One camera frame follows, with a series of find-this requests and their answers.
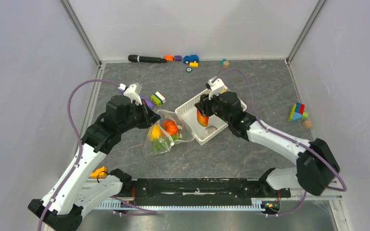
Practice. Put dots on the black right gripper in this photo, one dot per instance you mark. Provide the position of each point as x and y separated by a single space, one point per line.
204 103

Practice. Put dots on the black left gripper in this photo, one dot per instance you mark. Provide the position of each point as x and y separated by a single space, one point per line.
150 116

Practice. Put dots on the yellow orange toy fruit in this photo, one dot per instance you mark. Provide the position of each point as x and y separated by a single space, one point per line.
155 133

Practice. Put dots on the clear zip top bag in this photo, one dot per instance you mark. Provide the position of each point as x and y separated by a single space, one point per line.
166 133

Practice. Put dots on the green toy grapes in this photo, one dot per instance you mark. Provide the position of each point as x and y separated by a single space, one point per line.
164 144

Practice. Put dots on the orange toy pumpkin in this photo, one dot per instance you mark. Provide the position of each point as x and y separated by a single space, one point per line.
170 127

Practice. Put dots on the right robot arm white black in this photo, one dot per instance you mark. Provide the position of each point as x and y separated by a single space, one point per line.
315 165

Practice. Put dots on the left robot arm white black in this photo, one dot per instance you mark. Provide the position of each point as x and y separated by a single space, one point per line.
64 206

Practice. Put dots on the white toy garlic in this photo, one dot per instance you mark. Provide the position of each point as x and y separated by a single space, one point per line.
209 130

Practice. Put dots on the wooden toy cube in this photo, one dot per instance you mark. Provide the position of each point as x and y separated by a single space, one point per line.
226 64

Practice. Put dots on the white perforated plastic basket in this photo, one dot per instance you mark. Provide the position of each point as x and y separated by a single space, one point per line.
203 128

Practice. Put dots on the green blue white brick stack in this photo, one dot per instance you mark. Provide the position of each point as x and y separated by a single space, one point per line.
158 99

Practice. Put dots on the yellow toy brick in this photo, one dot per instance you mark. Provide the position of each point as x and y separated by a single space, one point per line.
194 65

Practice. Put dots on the blue toy car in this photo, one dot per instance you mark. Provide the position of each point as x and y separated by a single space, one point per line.
191 59

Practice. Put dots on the black microphone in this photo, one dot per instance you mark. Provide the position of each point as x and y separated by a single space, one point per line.
145 59

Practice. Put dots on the purple toy block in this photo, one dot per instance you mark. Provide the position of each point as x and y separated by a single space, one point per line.
177 58

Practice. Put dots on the multicolour block stack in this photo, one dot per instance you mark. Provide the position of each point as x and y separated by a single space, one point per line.
297 112

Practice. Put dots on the orange toy piece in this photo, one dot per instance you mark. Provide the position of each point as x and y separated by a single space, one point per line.
169 58

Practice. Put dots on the light wooden cube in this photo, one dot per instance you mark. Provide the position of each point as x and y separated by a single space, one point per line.
307 124

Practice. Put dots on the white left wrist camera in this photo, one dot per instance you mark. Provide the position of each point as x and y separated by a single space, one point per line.
132 91

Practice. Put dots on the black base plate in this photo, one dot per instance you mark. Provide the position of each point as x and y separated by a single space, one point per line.
198 191

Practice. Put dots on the white slotted cable duct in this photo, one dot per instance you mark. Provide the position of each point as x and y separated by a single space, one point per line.
113 204

